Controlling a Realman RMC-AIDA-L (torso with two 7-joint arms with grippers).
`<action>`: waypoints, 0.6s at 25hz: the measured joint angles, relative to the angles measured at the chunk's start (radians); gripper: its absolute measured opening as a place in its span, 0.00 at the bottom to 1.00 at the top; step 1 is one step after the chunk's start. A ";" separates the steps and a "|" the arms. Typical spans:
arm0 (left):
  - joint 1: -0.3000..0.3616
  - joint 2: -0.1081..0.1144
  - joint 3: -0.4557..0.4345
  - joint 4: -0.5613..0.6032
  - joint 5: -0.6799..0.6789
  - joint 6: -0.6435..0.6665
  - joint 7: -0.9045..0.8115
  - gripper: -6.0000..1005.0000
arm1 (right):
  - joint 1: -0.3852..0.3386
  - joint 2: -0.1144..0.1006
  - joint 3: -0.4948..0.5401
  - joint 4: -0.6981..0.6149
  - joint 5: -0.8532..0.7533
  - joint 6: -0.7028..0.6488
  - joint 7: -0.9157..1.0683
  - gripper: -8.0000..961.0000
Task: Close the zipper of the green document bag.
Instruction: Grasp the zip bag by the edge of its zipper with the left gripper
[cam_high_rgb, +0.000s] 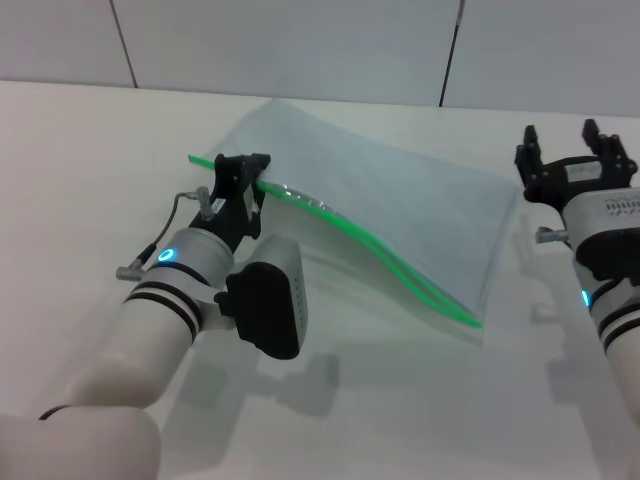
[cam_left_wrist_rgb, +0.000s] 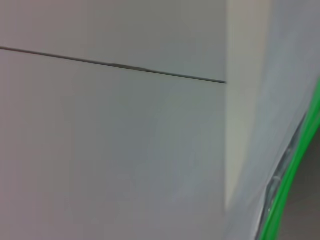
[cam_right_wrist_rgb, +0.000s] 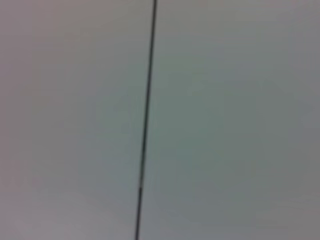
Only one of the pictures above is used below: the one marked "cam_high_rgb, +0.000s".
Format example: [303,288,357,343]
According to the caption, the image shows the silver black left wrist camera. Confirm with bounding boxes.
[213,233,308,361]

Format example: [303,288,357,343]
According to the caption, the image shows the grey left arm cable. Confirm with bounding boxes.
[115,185,214,281]

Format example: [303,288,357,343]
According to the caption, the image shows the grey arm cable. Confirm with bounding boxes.
[535,227,572,245]
[115,185,214,281]

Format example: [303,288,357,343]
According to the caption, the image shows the grey right arm cable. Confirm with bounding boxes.
[535,227,572,245]

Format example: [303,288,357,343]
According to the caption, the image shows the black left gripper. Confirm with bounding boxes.
[192,152,272,254]

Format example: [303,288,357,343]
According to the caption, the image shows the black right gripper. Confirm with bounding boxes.
[515,119,639,212]

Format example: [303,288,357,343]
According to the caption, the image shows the clear green-zip document bag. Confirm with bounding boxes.
[187,98,519,331]

